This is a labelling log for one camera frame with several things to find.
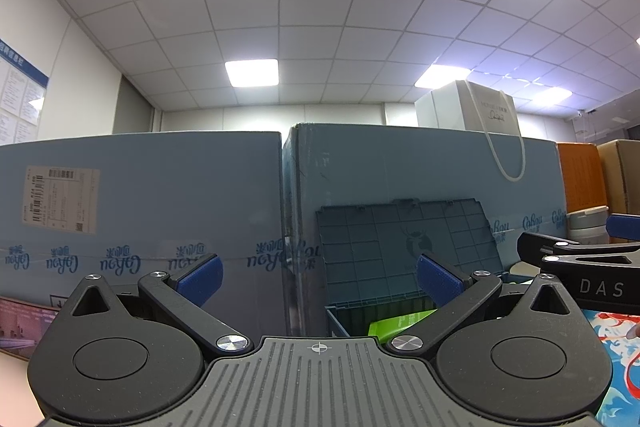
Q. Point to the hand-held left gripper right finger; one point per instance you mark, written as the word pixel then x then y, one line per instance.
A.
pixel 437 278

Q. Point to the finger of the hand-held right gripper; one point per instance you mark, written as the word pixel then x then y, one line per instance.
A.
pixel 624 228
pixel 590 254

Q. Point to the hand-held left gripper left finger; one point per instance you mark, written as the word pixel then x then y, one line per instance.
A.
pixel 200 279

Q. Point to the green tube with white cap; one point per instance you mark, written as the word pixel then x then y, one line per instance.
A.
pixel 395 324

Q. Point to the blue container-style storage box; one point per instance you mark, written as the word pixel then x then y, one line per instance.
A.
pixel 380 247

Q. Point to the brown cardboard box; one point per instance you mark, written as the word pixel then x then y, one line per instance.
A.
pixel 622 177

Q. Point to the orange cardboard box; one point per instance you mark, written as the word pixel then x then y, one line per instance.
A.
pixel 580 177

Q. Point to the printed anime desk mat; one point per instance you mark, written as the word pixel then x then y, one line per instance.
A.
pixel 620 357

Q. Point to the large blue labelled cardboard box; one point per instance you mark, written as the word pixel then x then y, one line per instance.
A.
pixel 150 197

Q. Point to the ceiling light panel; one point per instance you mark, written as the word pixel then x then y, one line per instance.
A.
pixel 251 72
pixel 550 96
pixel 442 76

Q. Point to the white paper bag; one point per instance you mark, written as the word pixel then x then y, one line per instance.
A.
pixel 465 107

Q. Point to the pink printed card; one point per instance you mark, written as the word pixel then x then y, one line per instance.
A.
pixel 25 327

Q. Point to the ceiling security camera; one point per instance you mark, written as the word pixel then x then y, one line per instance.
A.
pixel 582 113

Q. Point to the wall poster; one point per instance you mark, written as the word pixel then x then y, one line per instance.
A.
pixel 15 92

